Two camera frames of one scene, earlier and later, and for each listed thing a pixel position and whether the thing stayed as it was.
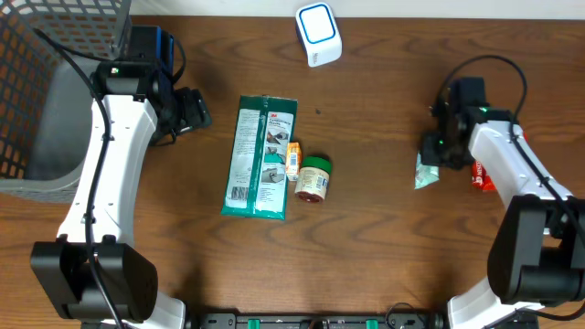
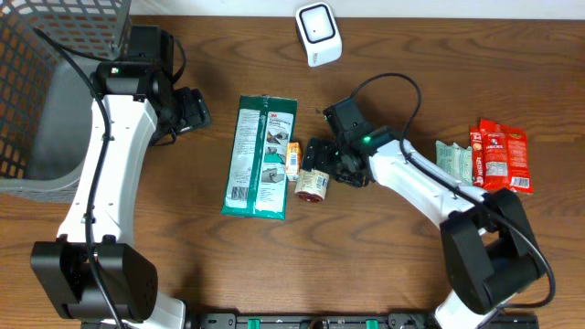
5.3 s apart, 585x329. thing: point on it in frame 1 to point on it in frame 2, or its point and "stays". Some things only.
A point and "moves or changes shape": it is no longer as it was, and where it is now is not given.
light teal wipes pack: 425,174 moves or changes shape
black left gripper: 196,112 stays
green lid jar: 313,178 stays
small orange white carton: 293,161 stays
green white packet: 256,178 stays
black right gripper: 430,156 to 315,156
